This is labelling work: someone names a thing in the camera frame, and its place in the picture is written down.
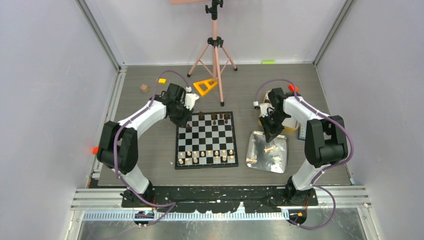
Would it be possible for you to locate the small brown wooden cube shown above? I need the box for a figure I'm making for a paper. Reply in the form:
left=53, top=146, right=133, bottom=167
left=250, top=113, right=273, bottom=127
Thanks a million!
left=140, top=84, right=150, bottom=93

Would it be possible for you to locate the yellow tin box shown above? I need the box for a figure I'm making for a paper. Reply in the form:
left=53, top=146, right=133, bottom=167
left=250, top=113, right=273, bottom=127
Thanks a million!
left=258, top=90, right=300, bottom=134

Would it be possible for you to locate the blue lego brick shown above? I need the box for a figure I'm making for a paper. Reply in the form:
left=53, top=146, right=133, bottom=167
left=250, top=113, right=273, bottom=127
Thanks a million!
left=297, top=125, right=306, bottom=141

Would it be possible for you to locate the yellow triangular frame block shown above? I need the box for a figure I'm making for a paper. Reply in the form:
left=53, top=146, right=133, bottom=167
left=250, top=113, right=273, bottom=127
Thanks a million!
left=193, top=78, right=218, bottom=97

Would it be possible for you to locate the small yellow block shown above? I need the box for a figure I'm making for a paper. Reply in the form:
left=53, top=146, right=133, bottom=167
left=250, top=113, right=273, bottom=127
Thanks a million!
left=158, top=78, right=167, bottom=84

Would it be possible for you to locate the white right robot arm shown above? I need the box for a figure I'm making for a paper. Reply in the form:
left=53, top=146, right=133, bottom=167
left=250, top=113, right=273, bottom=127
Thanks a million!
left=253, top=88, right=349, bottom=205

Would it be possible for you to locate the red block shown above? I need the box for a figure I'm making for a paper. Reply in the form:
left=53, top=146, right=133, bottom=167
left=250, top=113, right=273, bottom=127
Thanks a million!
left=288, top=84, right=299, bottom=92

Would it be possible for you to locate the silver metal tray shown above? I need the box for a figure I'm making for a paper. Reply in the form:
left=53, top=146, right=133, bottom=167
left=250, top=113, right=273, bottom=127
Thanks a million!
left=245, top=131, right=289, bottom=174

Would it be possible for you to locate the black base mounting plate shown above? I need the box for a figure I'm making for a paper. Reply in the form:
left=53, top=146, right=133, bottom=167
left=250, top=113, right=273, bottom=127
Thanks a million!
left=120, top=185, right=319, bottom=215

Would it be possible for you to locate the pink camera tripod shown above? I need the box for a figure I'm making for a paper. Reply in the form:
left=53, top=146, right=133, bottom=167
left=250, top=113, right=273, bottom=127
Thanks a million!
left=186, top=0, right=238, bottom=107

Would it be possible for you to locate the green tape piece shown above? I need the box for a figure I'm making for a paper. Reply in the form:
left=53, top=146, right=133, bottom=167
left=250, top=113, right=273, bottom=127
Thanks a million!
left=261, top=60, right=276, bottom=65

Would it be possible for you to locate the light piece on tray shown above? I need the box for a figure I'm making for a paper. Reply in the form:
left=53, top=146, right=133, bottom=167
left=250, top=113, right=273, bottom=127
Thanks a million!
left=263, top=146, right=276, bottom=154

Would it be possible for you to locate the orange red clip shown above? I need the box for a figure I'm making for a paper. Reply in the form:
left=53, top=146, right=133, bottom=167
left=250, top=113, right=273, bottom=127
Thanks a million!
left=92, top=146, right=99, bottom=155

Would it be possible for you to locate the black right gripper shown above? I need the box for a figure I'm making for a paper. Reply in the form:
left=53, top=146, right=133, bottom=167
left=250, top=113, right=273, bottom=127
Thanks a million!
left=258, top=110, right=289, bottom=143

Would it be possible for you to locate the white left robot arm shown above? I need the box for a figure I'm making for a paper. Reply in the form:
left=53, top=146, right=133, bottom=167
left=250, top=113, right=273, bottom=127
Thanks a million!
left=96, top=83, right=200, bottom=207

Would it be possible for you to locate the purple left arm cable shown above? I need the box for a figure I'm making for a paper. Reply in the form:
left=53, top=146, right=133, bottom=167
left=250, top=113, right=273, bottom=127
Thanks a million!
left=112, top=70, right=193, bottom=227

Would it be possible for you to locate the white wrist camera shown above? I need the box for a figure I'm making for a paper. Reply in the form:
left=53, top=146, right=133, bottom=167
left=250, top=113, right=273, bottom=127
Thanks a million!
left=253, top=101, right=274, bottom=118
left=184, top=86, right=200, bottom=110

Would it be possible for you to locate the black white chess board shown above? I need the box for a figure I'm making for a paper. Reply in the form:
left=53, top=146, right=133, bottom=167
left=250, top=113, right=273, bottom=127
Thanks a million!
left=174, top=111, right=239, bottom=170

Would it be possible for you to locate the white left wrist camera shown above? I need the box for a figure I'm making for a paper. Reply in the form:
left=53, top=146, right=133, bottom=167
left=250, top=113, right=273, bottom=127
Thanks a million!
left=184, top=86, right=200, bottom=110

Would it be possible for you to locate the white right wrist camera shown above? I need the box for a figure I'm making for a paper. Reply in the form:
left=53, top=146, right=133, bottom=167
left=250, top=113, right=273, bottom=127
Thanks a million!
left=253, top=101, right=274, bottom=118

